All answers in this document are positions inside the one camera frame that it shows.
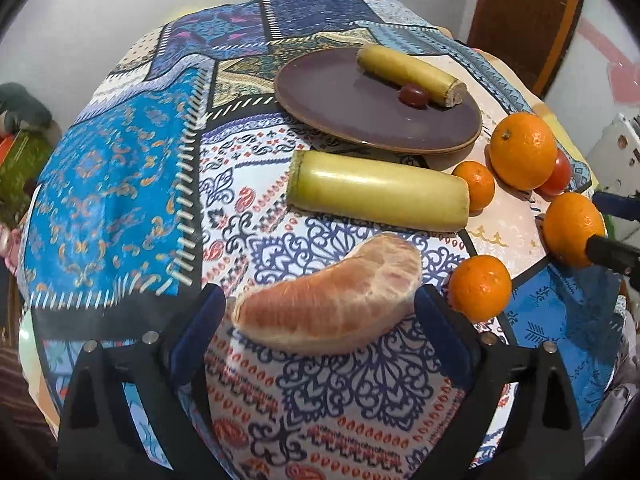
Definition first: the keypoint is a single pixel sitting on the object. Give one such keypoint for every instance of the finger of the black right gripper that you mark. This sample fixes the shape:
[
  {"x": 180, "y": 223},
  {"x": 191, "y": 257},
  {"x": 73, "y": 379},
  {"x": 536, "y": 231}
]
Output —
[
  {"x": 616, "y": 256},
  {"x": 625, "y": 207}
]

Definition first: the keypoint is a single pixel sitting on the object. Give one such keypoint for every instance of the short yellow sugarcane piece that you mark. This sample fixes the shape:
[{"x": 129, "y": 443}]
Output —
[{"x": 383, "y": 192}]

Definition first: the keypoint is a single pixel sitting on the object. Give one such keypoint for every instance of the large orange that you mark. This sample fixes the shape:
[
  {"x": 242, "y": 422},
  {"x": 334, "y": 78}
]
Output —
[
  {"x": 569, "y": 222},
  {"x": 522, "y": 150}
]

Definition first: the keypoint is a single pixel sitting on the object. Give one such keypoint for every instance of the blue patchwork bed cover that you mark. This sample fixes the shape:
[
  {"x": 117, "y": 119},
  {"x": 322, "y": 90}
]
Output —
[{"x": 174, "y": 177}]

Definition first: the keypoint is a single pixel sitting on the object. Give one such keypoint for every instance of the dark purple oval plate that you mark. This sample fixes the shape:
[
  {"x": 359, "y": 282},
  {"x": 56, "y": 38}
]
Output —
[{"x": 328, "y": 91}]

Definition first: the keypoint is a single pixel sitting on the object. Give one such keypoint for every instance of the brown wooden door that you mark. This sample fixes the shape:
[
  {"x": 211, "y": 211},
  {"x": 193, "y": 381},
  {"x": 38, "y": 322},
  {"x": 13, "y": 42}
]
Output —
[{"x": 531, "y": 36}]

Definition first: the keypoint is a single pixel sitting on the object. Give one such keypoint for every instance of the dark red grape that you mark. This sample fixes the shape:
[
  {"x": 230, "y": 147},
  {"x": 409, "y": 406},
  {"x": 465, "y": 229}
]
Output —
[{"x": 414, "y": 96}]

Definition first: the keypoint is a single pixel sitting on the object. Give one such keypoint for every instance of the small tangerine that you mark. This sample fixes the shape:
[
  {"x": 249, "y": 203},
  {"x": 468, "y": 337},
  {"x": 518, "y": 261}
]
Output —
[
  {"x": 480, "y": 182},
  {"x": 480, "y": 288}
]

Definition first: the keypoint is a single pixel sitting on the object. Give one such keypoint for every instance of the grey plush toy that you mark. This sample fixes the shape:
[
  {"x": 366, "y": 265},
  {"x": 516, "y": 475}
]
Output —
[{"x": 21, "y": 111}]

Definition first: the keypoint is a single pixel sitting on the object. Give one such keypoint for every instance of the white wardrobe sliding door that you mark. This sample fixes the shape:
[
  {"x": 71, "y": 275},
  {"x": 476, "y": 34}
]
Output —
[{"x": 599, "y": 76}]

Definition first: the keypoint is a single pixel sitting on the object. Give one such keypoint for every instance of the large orange front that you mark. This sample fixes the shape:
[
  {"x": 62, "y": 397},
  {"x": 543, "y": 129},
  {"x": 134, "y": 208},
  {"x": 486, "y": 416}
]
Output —
[{"x": 569, "y": 222}]

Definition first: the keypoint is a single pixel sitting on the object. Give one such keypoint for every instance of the green storage box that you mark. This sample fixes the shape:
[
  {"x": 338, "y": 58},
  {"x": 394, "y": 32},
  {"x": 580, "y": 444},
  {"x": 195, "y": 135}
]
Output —
[{"x": 24, "y": 160}]

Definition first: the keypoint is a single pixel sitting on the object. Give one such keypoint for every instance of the long yellow sugarcane piece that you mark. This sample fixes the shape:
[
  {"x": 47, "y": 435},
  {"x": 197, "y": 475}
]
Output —
[{"x": 402, "y": 69}]

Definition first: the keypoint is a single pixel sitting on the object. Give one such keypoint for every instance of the peeled pomelo segment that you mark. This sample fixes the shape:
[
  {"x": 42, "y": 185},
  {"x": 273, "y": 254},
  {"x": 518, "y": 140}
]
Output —
[{"x": 338, "y": 309}]

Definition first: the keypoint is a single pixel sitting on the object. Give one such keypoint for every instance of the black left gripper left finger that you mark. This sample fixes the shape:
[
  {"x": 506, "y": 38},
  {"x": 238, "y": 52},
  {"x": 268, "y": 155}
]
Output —
[{"x": 98, "y": 438}]

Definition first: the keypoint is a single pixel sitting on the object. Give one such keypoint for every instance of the red tomato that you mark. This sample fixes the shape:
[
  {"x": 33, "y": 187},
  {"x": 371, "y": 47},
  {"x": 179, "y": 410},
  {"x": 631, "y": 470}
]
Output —
[{"x": 559, "y": 179}]

